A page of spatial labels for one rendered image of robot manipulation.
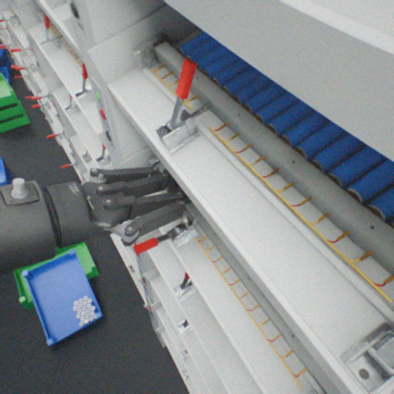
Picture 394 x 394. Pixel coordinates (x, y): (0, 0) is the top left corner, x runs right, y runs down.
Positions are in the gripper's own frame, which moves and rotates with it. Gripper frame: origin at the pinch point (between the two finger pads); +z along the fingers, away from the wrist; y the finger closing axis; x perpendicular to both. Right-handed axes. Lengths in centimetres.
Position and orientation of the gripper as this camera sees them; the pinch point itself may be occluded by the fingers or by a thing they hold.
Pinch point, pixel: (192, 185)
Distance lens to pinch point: 50.2
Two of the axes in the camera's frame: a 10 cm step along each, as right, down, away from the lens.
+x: -2.2, 7.4, 6.3
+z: 8.2, -2.1, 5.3
